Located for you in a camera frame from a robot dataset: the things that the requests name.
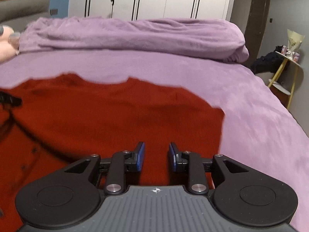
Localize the wrapped flower bouquet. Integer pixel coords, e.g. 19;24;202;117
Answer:
286;28;306;56

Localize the purple folded duvet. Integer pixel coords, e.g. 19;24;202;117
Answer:
18;16;250;63

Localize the pink plush toy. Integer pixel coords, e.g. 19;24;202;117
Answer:
0;25;21;64

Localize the brown door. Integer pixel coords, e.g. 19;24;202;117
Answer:
243;0;273;67

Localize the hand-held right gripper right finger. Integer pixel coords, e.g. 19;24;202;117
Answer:
168;142;245;195

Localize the round yellow-legged side table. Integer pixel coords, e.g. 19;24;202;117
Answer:
267;51;304;110

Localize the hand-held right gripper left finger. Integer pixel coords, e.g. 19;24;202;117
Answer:
64;142;146;195

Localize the black bag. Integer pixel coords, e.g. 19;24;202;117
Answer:
250;45;290;74

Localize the grey padded headboard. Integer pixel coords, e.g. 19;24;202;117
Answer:
0;0;51;23

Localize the purple bed sheet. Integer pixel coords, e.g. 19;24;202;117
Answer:
0;46;309;232

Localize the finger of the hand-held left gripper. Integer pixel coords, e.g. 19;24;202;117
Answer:
0;91;23;107

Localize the red knit sweater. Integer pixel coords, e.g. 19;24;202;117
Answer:
0;72;226;232

